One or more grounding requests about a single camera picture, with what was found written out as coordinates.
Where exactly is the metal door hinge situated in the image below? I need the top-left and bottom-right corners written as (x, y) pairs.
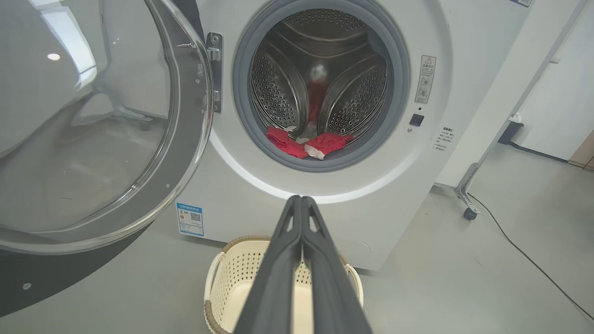
top-left (206, 32), bottom-right (224, 114)

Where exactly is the white partition panel with caster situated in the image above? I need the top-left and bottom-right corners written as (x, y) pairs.
top-left (436, 0), bottom-right (590, 221)

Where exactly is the blue energy label sticker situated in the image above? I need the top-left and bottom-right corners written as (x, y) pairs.
top-left (176, 202), bottom-right (205, 237)

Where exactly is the white front-load washing machine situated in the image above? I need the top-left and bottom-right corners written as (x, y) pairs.
top-left (176, 0), bottom-right (532, 272)

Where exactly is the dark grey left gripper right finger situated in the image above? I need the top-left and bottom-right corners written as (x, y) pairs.
top-left (301, 196), bottom-right (373, 334)

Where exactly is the black round glass washer door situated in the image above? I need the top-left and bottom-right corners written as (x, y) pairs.
top-left (0, 0), bottom-right (215, 318)

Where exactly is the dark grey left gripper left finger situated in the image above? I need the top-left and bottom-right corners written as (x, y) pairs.
top-left (233, 195), bottom-right (303, 334)

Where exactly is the red white-striped garment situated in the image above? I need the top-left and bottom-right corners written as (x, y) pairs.
top-left (266, 126), bottom-right (354, 161)

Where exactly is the thin black floor cable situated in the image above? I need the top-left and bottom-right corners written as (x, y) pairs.
top-left (469, 193), bottom-right (594, 321)

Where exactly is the cream perforated laundry basket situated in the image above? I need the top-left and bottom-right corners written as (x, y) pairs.
top-left (204, 236), bottom-right (364, 334)

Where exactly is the grey warning sticker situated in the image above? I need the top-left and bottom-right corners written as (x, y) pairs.
top-left (414, 55), bottom-right (437, 104)

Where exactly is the small black text sticker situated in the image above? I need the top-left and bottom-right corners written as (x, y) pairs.
top-left (433, 126), bottom-right (455, 152)

